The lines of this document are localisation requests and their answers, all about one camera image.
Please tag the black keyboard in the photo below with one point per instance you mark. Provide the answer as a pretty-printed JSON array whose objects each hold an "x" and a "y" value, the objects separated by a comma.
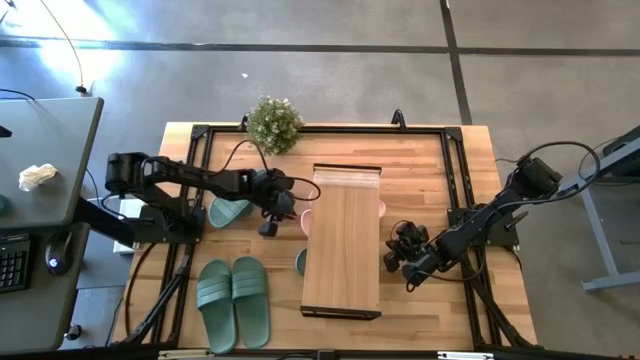
[{"x": 12, "y": 265}]

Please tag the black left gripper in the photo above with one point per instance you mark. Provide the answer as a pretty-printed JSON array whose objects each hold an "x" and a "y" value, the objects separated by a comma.
[{"x": 275, "y": 192}]

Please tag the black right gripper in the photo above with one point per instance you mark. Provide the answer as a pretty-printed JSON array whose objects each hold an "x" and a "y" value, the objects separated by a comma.
[{"x": 417, "y": 257}]

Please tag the crumpled white tissue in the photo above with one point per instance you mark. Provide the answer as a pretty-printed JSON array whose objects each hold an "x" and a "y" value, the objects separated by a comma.
[{"x": 36, "y": 176}]

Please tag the black round desk foot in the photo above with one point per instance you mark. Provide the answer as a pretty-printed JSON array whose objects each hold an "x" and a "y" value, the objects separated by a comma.
[{"x": 74, "y": 332}]

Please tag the black computer mouse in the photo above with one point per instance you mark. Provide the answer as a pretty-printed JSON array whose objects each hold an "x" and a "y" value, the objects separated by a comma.
[{"x": 59, "y": 252}]

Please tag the black aluminium table frame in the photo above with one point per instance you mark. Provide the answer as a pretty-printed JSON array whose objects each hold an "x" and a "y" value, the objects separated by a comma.
[{"x": 325, "y": 129}]

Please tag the light grey desk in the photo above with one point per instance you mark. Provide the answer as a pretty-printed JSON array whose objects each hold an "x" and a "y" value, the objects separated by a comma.
[{"x": 50, "y": 140}]

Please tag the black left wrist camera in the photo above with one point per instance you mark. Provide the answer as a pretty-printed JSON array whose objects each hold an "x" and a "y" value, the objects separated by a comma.
[{"x": 268, "y": 229}]

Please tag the black desk object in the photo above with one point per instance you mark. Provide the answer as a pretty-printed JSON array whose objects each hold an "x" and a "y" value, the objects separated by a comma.
[{"x": 4, "y": 131}]

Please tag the silver aluminium bar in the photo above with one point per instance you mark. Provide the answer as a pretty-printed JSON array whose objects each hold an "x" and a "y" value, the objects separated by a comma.
[
  {"x": 465, "y": 356},
  {"x": 185, "y": 355}
]

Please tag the grey metal table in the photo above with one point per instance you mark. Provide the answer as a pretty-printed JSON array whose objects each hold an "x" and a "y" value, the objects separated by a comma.
[{"x": 599, "y": 235}]

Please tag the green rubber slide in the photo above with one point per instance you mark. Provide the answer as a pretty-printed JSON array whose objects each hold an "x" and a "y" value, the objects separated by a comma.
[
  {"x": 300, "y": 262},
  {"x": 215, "y": 320},
  {"x": 252, "y": 320},
  {"x": 225, "y": 212}
]

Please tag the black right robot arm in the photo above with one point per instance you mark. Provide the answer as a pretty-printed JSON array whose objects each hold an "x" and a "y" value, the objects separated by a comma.
[{"x": 480, "y": 225}]

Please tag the small potted green plant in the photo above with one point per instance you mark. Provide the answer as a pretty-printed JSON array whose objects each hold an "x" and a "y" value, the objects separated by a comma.
[{"x": 274, "y": 125}]

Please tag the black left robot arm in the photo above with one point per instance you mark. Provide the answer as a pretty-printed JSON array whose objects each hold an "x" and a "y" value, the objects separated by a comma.
[{"x": 200, "y": 176}]

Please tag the wooden shelf with black frame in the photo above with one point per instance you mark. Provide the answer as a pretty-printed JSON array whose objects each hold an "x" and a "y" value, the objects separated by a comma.
[{"x": 342, "y": 240}]

